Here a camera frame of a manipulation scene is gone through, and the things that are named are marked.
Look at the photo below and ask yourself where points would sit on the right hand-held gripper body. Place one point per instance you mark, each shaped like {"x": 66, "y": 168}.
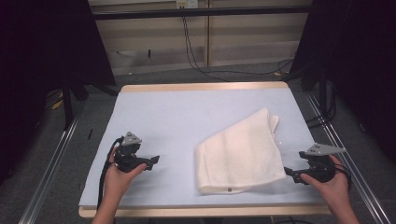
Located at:
{"x": 320, "y": 161}

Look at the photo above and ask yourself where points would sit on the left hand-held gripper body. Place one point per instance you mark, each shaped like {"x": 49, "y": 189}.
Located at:
{"x": 128, "y": 161}

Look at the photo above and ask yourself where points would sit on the white mesh laundry bag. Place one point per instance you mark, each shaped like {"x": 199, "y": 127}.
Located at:
{"x": 239, "y": 155}

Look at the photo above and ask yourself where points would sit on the person's left hand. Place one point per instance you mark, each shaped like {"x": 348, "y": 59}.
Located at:
{"x": 120, "y": 182}

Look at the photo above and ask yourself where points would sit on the person's right hand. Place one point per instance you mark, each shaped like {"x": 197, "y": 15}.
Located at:
{"x": 333, "y": 189}

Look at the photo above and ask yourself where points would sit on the light blue table mat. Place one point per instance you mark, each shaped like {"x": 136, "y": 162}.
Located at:
{"x": 174, "y": 118}

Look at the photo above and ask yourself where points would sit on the black metal stand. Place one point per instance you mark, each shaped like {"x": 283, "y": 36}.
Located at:
{"x": 67, "y": 105}

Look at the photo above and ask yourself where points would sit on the wooden table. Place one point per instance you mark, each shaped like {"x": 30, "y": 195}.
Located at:
{"x": 202, "y": 86}

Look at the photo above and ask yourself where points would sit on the yellow tape strip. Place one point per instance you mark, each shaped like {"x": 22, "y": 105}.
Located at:
{"x": 57, "y": 104}

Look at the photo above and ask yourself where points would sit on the black curtain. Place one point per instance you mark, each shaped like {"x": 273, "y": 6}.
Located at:
{"x": 358, "y": 56}
{"x": 37, "y": 62}

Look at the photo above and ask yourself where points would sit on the black horizontal bar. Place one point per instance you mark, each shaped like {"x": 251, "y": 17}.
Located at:
{"x": 202, "y": 12}

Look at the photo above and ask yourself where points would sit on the metal floor rail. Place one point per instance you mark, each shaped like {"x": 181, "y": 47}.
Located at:
{"x": 46, "y": 177}
{"x": 358, "y": 174}

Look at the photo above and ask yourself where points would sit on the white wall socket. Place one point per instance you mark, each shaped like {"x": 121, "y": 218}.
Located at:
{"x": 186, "y": 3}

